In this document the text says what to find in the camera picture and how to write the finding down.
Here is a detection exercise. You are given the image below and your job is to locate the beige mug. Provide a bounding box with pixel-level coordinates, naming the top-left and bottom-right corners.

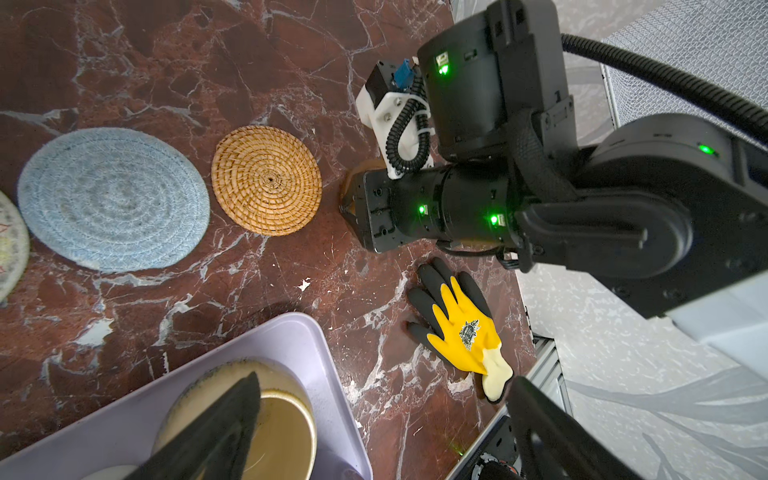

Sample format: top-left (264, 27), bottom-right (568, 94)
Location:
top-left (153, 358), bottom-right (318, 479)

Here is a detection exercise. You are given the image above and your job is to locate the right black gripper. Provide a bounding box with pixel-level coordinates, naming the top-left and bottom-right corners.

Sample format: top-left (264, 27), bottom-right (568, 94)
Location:
top-left (339, 161), bottom-right (447, 253)

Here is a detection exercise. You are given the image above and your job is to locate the white wire basket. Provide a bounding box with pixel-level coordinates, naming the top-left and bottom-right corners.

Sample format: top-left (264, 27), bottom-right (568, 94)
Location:
top-left (602, 0), bottom-right (768, 141)

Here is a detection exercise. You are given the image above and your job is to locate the white speckled mug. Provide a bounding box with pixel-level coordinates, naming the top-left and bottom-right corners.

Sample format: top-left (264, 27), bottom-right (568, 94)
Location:
top-left (82, 465), bottom-right (137, 480)

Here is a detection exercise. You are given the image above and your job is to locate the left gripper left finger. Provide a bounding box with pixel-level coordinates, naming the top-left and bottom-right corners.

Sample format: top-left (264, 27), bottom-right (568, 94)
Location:
top-left (128, 373), bottom-right (261, 480)

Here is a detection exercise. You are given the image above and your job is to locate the grey-blue woven coaster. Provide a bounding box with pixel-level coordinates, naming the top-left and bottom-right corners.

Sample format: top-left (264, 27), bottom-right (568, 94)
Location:
top-left (17, 127), bottom-right (210, 273)

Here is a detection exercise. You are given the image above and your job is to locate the lavender plastic tray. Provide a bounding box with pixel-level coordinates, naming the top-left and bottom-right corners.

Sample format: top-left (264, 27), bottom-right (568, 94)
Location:
top-left (0, 311), bottom-right (374, 480)

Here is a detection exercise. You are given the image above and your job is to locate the brown wooden coaster right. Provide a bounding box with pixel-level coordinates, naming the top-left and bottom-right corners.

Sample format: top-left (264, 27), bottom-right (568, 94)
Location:
top-left (339, 158), bottom-right (386, 208)

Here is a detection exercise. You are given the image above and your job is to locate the white woven coaster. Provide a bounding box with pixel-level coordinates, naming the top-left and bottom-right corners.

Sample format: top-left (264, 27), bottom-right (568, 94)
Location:
top-left (0, 193), bottom-right (30, 302)

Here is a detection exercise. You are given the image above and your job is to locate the tan wicker coaster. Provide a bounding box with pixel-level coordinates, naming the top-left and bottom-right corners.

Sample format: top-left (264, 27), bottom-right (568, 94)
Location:
top-left (211, 125), bottom-right (322, 237)

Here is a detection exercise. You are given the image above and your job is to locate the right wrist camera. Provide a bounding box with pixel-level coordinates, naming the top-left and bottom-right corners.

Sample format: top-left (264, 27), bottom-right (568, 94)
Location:
top-left (356, 57), bottom-right (434, 180)

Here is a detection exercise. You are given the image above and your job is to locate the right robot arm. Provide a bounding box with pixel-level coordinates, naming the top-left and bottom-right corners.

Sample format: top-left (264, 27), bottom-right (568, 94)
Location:
top-left (339, 1), bottom-right (767, 375)

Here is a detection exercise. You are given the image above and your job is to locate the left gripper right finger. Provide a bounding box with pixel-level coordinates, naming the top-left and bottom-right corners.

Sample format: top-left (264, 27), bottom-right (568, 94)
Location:
top-left (506, 376), bottom-right (639, 479)

